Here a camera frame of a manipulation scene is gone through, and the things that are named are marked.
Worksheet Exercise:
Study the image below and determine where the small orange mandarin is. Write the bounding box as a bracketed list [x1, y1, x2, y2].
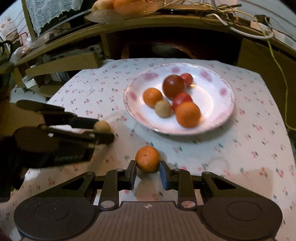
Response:
[143, 88, 163, 108]

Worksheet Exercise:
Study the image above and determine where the yellowish brown round fruit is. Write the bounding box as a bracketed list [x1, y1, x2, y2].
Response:
[94, 121, 112, 134]

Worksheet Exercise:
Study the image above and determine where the cherry print tablecloth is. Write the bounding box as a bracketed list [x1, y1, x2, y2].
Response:
[17, 57, 296, 241]

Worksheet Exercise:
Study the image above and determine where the white floral rim plate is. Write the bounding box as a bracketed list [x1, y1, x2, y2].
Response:
[123, 62, 236, 136]

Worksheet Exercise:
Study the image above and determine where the white cable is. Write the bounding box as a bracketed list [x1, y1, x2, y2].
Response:
[209, 13, 275, 39]

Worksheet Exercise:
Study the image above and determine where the white lace cloth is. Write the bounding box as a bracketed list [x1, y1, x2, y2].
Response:
[25, 0, 79, 34]

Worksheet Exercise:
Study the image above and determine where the black television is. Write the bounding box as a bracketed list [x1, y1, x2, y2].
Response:
[21, 0, 93, 39]

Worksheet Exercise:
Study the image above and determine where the wooden cabinet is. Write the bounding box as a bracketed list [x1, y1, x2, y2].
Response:
[10, 13, 296, 131]

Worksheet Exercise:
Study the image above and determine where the yellow apple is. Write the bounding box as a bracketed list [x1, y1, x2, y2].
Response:
[92, 0, 115, 11]

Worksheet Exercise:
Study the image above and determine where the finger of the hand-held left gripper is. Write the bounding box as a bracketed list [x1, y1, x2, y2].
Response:
[16, 100, 100, 130]
[38, 125, 115, 147]

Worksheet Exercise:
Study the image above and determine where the woven fruit basket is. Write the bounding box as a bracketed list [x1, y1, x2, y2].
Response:
[84, 3, 167, 24]

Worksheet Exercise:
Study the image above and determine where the large dark red tomato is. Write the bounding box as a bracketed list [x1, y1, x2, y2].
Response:
[162, 75, 185, 100]

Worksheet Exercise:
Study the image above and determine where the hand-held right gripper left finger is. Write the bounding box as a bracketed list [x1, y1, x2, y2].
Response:
[49, 160, 137, 208]

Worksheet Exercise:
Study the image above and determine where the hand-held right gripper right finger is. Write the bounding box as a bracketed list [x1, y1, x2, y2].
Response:
[159, 160, 249, 208]

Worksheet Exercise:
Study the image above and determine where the small red tomato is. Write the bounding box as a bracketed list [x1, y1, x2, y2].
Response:
[180, 73, 193, 87]

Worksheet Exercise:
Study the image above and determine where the large orange in basket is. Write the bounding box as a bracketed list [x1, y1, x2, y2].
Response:
[113, 0, 139, 10]

